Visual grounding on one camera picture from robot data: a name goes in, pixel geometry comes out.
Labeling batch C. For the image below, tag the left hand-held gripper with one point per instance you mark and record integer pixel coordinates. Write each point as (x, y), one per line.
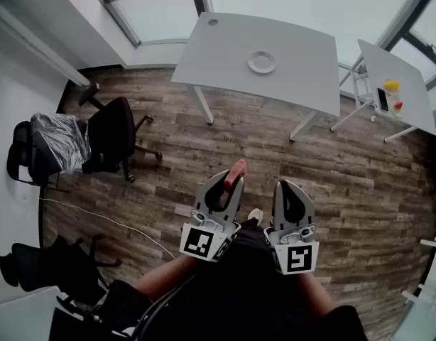
(204, 242)

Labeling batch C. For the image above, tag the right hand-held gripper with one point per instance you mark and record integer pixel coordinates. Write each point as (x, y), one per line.
(298, 258)

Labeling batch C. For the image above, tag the red block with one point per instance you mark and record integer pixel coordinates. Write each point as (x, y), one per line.
(236, 170)

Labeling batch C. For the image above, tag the white round plate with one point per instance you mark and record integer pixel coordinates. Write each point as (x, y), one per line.
(261, 62)

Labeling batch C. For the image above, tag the person's left forearm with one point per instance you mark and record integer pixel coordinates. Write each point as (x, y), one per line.
(168, 275)

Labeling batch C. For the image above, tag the person's right forearm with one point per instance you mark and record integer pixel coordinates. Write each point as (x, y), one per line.
(315, 293)

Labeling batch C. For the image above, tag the person's white shoe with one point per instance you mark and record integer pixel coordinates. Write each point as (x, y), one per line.
(255, 215)

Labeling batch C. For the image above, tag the person's black clothing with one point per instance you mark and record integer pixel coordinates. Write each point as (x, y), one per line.
(246, 297)

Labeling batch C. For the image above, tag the black office chair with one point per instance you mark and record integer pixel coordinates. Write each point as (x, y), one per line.
(111, 133)

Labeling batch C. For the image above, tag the black phone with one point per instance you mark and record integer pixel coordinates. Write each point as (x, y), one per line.
(382, 99)

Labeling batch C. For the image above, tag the large white table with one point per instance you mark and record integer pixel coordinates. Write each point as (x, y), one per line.
(221, 59)

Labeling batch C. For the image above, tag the red toy food piece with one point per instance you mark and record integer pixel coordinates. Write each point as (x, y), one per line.
(399, 105)

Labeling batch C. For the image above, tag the yellow object on side table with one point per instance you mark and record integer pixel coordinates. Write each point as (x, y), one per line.
(392, 92)

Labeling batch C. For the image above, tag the white rack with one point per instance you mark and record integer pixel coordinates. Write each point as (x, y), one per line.
(429, 293)

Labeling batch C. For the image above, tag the black mesh chair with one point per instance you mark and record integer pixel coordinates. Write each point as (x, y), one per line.
(61, 265)

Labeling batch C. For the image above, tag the plastic-wrapped black chair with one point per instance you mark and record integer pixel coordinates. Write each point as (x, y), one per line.
(58, 140)

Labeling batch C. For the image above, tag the small white table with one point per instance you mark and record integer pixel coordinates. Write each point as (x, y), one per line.
(415, 80)

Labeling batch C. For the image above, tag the black equipment bag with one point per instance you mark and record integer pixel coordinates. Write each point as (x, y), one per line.
(76, 322)

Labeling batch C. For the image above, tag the dark framed glass window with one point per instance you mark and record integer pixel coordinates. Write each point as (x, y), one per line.
(427, 23)
(157, 13)

